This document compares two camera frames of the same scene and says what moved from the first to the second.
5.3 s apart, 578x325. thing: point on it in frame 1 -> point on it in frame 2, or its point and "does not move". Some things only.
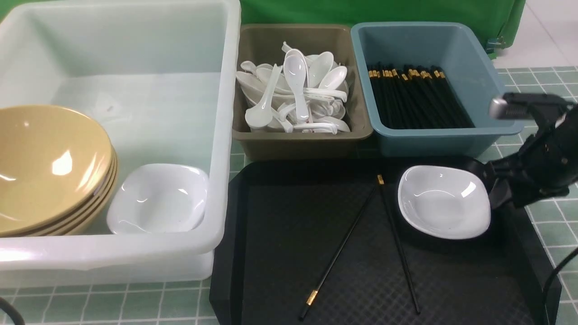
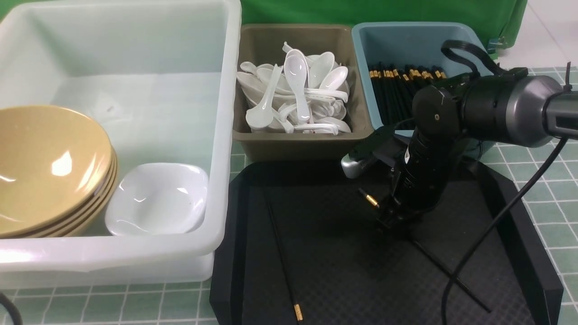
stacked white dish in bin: x=157 y=198 does not move
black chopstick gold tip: x=313 y=294 -> x=298 y=314
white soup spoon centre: x=296 y=65 does not move
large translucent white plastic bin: x=162 y=76 does not move
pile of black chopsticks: x=414 y=96 does not move
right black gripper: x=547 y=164 -> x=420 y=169
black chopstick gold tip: x=417 y=309 -> x=368 y=198
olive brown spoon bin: x=262 y=44 does not move
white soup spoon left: x=261 y=116 does not move
